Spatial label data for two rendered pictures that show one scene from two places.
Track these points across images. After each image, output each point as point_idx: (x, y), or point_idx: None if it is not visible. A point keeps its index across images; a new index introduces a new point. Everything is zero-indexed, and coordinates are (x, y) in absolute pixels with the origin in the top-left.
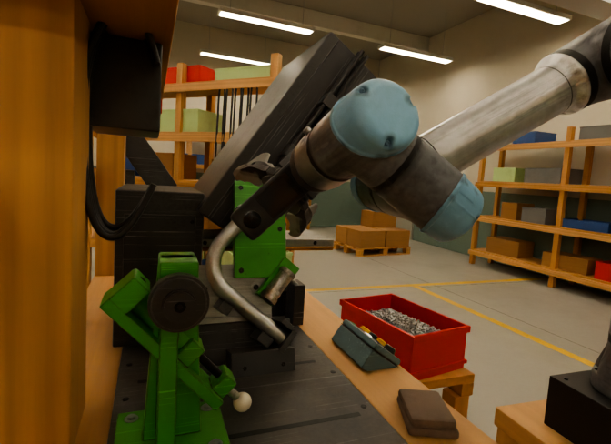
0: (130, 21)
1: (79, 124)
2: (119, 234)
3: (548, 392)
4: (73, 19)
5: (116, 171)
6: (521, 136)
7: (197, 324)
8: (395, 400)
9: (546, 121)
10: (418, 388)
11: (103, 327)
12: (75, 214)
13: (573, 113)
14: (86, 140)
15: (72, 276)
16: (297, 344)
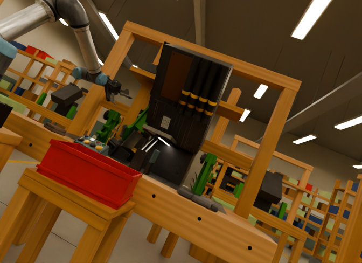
0: (151, 81)
1: (139, 99)
2: None
3: (8, 114)
4: (141, 84)
5: (255, 160)
6: (79, 46)
7: (103, 117)
8: (65, 136)
9: (76, 37)
10: (60, 136)
11: None
12: (130, 112)
13: (72, 28)
14: (146, 105)
15: (123, 120)
16: (114, 158)
